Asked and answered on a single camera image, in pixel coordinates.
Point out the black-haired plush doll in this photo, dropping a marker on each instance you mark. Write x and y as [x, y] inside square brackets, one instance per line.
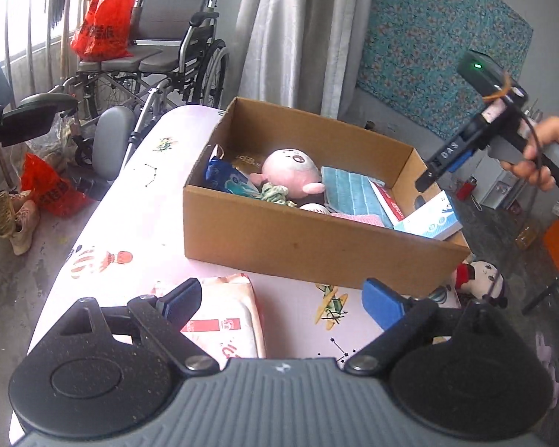
[484, 274]

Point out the white water dispenser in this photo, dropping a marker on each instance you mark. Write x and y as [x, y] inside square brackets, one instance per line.
[491, 186]

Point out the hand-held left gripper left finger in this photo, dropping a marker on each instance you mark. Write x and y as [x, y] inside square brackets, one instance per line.
[184, 302]

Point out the small red plastic bag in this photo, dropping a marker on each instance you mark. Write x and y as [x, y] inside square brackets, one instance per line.
[46, 186]

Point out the red white toothpaste tube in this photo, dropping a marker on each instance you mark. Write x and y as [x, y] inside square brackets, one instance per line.
[389, 200]

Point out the small blue white box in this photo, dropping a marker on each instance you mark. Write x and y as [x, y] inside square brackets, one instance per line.
[433, 219]

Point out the pink printed tablecloth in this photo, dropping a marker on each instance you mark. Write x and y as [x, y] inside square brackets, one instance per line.
[144, 242]

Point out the small brown carton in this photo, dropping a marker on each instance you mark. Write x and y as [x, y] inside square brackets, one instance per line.
[527, 236]

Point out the teal floral wall cloth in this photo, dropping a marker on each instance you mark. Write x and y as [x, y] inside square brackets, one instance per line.
[424, 56]

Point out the grey curtain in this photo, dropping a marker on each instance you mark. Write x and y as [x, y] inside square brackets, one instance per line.
[284, 32]

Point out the red thermos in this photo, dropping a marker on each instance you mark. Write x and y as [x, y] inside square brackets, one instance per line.
[467, 187]

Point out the white baseball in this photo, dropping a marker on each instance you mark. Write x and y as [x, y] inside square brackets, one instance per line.
[314, 208]

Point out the grey wheelchair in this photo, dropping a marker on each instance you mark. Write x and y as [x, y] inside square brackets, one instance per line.
[177, 4]

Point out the white sneaker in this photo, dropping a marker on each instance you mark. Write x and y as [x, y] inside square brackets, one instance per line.
[24, 228]

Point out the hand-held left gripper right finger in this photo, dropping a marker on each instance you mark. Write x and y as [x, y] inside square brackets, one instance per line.
[382, 302]

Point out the blue striped towel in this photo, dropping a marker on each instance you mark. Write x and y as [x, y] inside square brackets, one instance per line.
[349, 191]

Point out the pink plush toy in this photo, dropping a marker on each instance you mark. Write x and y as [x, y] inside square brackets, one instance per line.
[289, 172]

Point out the blue tissue pack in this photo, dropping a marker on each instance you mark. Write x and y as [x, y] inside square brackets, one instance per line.
[228, 177]

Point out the large red plastic bag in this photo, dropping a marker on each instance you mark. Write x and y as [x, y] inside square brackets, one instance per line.
[102, 28]

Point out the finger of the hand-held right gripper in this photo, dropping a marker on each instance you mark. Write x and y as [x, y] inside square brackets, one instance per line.
[428, 178]

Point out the metal window railing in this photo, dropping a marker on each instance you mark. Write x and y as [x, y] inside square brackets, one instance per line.
[31, 18]

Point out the green scrunchie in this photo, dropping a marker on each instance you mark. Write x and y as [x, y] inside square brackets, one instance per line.
[275, 193]

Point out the pink wet wipes pack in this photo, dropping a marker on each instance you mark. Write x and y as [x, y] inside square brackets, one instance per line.
[228, 316]

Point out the pink knitted cloth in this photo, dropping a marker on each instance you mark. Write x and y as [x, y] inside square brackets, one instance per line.
[358, 219]

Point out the brown cardboard box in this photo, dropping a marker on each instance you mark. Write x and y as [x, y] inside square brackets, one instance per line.
[284, 242]

